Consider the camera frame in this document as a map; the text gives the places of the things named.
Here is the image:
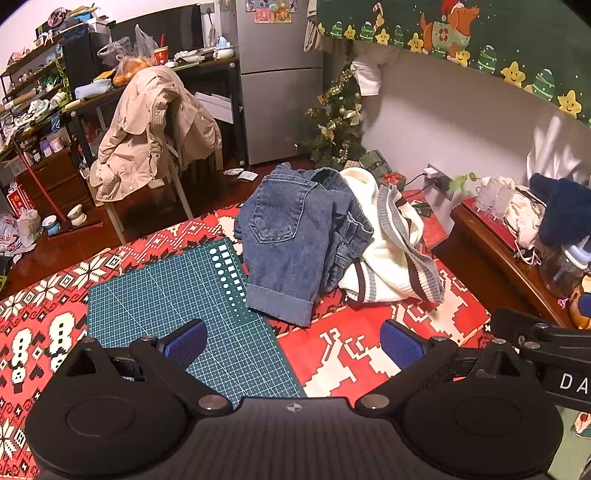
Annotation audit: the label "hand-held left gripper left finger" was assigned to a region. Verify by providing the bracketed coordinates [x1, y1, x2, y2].
[55, 318, 232, 414]

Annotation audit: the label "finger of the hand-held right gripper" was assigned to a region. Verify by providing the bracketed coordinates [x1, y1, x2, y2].
[490, 308, 591, 360]

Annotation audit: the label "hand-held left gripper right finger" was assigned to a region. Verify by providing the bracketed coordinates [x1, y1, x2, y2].
[355, 319, 536, 412]

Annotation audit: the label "blue denim jeans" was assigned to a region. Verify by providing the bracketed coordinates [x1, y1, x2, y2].
[233, 162, 375, 328]

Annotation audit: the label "green cutting mat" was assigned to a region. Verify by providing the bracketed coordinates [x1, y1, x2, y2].
[87, 237, 308, 407]

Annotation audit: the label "clear baby bottle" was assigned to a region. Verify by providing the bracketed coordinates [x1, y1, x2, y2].
[540, 244, 591, 296]

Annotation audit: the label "white knit sweater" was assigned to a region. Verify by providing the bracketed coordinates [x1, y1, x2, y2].
[337, 167, 446, 308]

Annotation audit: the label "wooden side table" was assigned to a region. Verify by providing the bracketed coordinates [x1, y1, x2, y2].
[431, 196, 578, 328]

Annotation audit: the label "cream cloth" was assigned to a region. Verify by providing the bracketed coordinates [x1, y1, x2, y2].
[505, 187, 546, 259]

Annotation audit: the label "clear glass cups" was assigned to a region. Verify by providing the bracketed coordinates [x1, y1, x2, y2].
[475, 178, 515, 220]

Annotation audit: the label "dark blue fuzzy cloth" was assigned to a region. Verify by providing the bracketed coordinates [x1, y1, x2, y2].
[529, 173, 591, 247]

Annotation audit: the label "pale chair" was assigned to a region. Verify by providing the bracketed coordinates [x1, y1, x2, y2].
[102, 88, 195, 245]

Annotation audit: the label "red patterned blanket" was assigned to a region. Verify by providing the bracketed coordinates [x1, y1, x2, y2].
[0, 185, 497, 480]

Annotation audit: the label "white plastic sheet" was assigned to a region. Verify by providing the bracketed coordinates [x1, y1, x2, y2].
[526, 115, 585, 185]

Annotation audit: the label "green gift box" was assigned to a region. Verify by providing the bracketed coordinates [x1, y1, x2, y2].
[358, 150, 389, 176]

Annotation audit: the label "white plastic bag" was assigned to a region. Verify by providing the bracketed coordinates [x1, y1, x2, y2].
[0, 208, 42, 254]

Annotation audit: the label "beige jacket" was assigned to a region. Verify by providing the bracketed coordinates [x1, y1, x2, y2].
[89, 65, 223, 204]

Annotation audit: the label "wooden drawer cabinet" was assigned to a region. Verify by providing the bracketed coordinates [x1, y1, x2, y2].
[14, 145, 93, 222]

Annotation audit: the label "red broom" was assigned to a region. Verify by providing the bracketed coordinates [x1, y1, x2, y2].
[11, 138, 105, 236]

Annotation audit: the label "small Christmas tree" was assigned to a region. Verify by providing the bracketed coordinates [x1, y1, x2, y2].
[295, 60, 368, 169]

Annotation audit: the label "red white box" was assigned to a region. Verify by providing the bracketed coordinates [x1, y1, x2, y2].
[7, 182, 33, 217]

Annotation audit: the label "white paper sheet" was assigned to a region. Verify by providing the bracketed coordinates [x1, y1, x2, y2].
[194, 91, 235, 124]

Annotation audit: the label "grey refrigerator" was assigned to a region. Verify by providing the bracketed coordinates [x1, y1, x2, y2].
[221, 0, 324, 167]

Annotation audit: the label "plastic bag of oranges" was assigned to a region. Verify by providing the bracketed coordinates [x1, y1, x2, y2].
[111, 25, 160, 88]

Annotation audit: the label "black monitor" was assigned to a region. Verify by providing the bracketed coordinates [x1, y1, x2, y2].
[110, 4, 205, 54]

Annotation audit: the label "cluttered wooden shelf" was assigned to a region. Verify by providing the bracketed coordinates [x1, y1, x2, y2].
[0, 4, 116, 153]

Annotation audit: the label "colourful fridge magnets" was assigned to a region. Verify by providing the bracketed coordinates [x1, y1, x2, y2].
[245, 0, 298, 24]

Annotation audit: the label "wall socket with charger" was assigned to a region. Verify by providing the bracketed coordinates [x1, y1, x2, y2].
[406, 164, 455, 199]

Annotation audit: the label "white cloth on wall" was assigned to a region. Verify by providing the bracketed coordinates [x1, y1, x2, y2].
[350, 58, 384, 97]

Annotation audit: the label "green Christmas wall banner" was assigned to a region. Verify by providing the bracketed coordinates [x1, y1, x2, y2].
[315, 0, 591, 130]

